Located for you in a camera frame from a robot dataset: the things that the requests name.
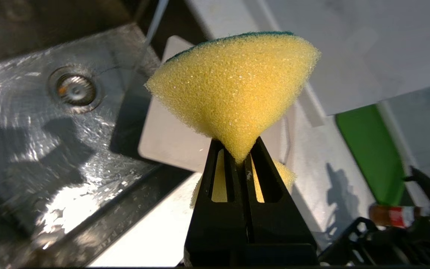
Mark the black dish rack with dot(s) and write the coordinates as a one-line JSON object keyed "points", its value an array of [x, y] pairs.
{"points": [[390, 231]]}

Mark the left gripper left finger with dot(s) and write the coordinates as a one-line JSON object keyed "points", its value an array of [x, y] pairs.
{"points": [[215, 220]]}

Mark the red and white bottle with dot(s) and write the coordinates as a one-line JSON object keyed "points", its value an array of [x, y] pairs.
{"points": [[396, 215]]}

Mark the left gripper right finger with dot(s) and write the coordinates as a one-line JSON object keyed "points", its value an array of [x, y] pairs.
{"points": [[274, 220]]}

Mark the stainless steel sink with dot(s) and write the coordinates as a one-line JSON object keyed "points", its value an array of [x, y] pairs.
{"points": [[50, 149]]}

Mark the green cutting board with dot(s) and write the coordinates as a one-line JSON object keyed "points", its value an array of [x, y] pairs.
{"points": [[371, 153]]}

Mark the sink drain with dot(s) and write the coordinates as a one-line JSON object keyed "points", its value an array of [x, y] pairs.
{"points": [[75, 89]]}

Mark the yellow and green sponge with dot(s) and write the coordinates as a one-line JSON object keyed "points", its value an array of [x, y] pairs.
{"points": [[233, 93]]}

